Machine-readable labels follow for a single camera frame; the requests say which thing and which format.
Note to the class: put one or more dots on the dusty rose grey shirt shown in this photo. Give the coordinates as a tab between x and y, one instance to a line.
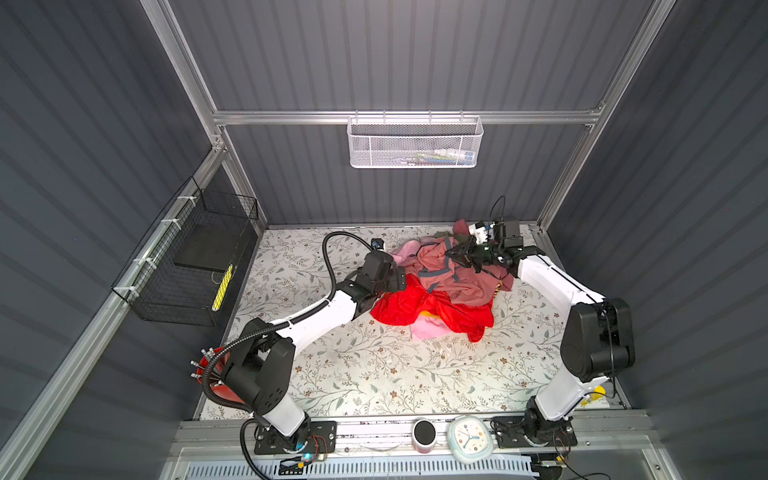
437	273

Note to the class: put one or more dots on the yellow small object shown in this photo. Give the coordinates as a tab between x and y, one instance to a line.
596	394

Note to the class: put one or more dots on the light pink cloth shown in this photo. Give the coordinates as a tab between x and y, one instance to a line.
408	249

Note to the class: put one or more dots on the black round speaker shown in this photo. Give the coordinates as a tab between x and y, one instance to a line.
423	436

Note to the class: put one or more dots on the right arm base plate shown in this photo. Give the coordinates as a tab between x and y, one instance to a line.
518	432

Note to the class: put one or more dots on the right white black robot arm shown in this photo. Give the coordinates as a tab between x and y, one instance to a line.
597	341

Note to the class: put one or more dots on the maroon cloth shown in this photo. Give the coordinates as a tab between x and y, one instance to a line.
460	228

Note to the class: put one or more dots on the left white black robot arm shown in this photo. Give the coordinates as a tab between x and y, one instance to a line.
257	366

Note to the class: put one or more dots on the black wire wall basket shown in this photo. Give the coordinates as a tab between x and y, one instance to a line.
176	277

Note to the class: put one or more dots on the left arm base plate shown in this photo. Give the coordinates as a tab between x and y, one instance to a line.
314	437

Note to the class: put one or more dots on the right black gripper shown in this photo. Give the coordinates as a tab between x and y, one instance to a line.
471	244

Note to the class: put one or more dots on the red cup with tools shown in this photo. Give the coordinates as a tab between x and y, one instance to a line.
216	381

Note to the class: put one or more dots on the red cloth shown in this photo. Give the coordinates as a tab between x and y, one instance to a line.
401	309

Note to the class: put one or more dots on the white analog clock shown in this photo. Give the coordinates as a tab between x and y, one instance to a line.
469	440

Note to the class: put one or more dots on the yellow black striped tool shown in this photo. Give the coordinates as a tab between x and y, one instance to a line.
222	289

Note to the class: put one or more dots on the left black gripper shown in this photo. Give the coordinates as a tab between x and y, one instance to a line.
393	283

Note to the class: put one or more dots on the white wire mesh basket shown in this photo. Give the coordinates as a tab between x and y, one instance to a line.
429	142

